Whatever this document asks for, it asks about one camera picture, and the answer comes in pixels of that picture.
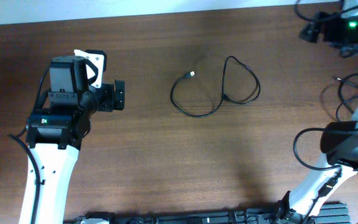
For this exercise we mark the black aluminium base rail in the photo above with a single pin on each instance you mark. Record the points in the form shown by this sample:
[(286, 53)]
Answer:
[(335, 213)]

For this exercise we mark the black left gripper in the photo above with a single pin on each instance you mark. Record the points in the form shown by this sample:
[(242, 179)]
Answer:
[(109, 104)]

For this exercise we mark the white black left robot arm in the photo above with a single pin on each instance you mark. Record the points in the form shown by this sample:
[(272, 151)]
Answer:
[(60, 119)]

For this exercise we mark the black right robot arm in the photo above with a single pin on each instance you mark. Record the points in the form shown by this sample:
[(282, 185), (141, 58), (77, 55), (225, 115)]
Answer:
[(338, 160)]

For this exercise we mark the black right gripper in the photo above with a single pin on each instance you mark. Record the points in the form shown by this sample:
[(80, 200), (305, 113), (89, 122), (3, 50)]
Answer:
[(309, 32)]

